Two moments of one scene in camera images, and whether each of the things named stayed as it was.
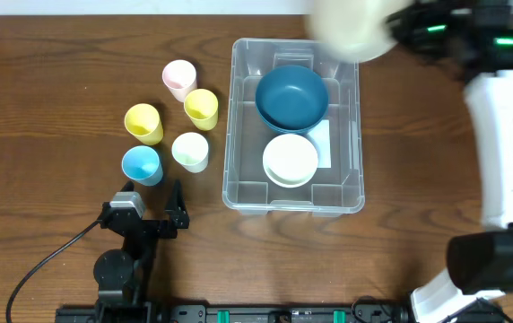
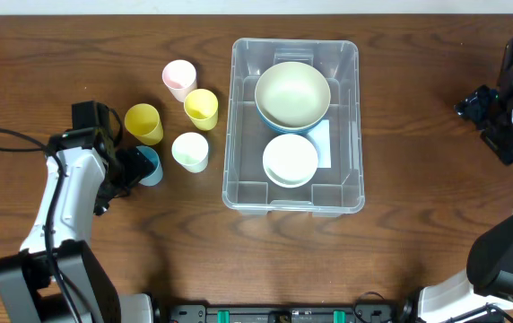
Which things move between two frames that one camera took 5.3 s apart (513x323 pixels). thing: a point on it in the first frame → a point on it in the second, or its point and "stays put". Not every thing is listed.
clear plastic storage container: (293, 130) stays put
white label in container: (321, 135) stays put
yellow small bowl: (290, 177) stays put
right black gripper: (405, 25) → (475, 108)
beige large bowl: (353, 30) → (291, 97)
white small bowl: (290, 160) stays put
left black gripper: (147, 225) → (135, 163)
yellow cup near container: (201, 106) stays put
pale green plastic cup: (191, 151) stays put
